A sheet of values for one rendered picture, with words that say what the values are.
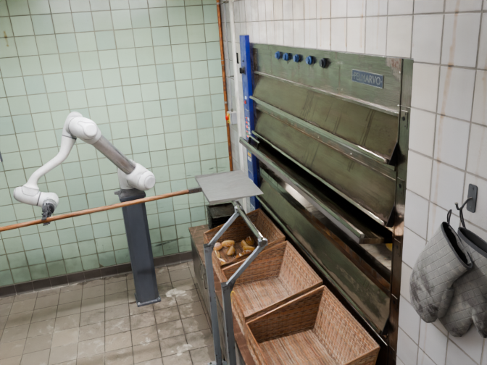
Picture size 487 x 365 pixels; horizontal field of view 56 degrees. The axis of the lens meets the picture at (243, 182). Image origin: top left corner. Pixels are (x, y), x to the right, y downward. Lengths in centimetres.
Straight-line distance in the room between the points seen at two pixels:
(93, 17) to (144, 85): 68
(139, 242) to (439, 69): 289
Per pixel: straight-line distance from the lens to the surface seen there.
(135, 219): 383
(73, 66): 419
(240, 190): 309
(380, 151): 190
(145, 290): 413
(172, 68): 421
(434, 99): 164
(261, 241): 242
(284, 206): 318
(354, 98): 211
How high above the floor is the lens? 227
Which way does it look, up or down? 20 degrees down
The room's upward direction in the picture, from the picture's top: 4 degrees counter-clockwise
